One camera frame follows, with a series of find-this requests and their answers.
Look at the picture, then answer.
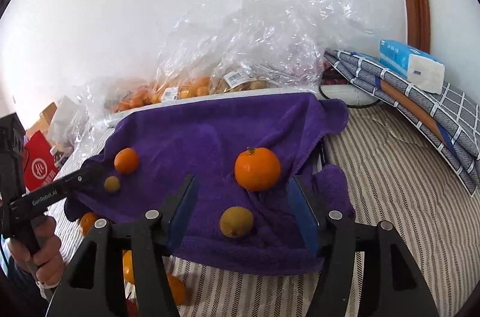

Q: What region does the red paper bag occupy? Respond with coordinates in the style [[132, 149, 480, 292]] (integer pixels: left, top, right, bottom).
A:
[[23, 131, 61, 195]]

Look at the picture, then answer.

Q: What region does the black cable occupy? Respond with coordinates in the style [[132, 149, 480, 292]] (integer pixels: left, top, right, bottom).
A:
[[318, 84, 380, 110]]

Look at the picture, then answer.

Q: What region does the large crumpled clear plastic bag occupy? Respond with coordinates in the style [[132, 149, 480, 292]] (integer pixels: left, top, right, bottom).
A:
[[157, 0, 372, 104]]

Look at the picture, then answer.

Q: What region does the blue and white tissue pack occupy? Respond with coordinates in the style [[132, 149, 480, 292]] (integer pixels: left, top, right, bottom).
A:
[[378, 40, 446, 94]]

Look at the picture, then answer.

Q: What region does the clear bag of red fruits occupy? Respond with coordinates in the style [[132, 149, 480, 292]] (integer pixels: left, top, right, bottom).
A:
[[322, 65, 351, 88]]

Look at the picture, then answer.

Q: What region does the purple towel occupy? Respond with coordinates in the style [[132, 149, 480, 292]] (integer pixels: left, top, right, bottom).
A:
[[64, 92, 357, 274]]

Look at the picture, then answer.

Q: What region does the clear bag of oranges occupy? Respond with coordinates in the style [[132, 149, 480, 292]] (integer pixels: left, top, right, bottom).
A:
[[112, 75, 211, 113]]

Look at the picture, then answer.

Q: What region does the large orange with stem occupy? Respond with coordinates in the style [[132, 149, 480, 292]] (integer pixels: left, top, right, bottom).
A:
[[234, 147, 281, 192]]

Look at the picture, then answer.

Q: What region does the small crumpled clear plastic bag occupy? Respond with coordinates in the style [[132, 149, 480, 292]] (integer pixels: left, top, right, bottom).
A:
[[73, 79, 121, 156]]

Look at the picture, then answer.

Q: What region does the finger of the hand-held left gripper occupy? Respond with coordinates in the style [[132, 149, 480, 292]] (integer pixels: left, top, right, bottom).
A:
[[56, 165, 112, 195]]

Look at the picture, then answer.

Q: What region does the person's left hand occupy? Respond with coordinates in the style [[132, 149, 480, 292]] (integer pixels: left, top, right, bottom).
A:
[[7, 216, 63, 289]]

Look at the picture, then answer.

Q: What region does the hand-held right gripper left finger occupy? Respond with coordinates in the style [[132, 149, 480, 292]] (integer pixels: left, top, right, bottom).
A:
[[47, 174, 199, 317]]

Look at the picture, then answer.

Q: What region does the white plastic bag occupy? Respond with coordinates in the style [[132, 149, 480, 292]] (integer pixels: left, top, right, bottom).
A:
[[49, 96, 89, 149]]

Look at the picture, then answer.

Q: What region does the clear bag of brown fruits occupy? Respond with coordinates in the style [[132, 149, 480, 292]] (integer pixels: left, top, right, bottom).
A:
[[210, 67, 280, 94]]

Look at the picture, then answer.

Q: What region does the brown kiwi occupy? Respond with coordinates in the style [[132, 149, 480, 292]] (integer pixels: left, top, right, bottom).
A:
[[219, 206, 254, 239]]

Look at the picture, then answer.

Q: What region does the folded grey checked cloth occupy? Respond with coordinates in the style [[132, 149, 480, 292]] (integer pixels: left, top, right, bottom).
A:
[[323, 49, 480, 197]]

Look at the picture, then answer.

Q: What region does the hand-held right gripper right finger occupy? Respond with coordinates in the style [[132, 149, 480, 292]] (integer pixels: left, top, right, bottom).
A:
[[289, 175, 439, 317]]

